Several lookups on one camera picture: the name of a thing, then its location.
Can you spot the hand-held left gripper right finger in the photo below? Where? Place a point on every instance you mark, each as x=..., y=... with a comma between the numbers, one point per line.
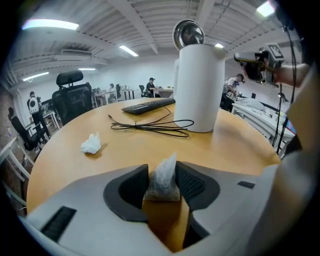
x=225, y=205

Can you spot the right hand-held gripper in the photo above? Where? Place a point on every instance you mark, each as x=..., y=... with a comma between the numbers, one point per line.
x=275, y=52

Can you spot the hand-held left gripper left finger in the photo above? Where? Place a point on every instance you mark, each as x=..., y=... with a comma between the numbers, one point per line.
x=100, y=212

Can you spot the white electric kettle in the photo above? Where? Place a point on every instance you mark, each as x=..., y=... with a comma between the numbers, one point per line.
x=197, y=95

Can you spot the small grey object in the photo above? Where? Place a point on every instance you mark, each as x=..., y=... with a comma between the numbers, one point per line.
x=162, y=180

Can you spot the person's right forearm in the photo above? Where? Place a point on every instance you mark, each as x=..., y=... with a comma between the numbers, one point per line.
x=290, y=73

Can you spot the ceiling light panel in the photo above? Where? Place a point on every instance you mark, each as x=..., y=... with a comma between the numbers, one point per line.
x=219, y=45
x=128, y=51
x=36, y=76
x=86, y=69
x=265, y=8
x=50, y=24

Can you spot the white table with clutter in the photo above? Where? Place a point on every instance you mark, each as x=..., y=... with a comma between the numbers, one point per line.
x=252, y=117

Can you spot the crumpled white tissue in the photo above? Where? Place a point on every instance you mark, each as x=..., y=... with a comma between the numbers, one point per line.
x=91, y=146

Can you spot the tan wooden desk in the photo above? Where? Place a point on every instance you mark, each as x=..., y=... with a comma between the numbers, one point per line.
x=165, y=91

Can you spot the black visitor chair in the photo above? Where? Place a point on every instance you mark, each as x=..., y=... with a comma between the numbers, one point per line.
x=142, y=90

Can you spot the black keyboard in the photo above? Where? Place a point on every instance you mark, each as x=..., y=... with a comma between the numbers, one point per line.
x=147, y=107

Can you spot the large black office chair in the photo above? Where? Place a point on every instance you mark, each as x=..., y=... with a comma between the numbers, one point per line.
x=72, y=100

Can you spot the small black office chair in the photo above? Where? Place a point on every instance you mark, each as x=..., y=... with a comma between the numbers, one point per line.
x=20, y=127

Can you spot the long desk with white legs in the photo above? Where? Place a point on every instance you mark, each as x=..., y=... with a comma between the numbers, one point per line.
x=100, y=94

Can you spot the desk with black legs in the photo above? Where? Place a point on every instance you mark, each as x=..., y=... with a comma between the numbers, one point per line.
x=130, y=90

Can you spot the white backpack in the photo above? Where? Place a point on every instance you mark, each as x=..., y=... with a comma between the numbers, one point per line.
x=33, y=105

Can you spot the ceiling air vent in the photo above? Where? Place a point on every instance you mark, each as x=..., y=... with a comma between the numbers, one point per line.
x=76, y=52

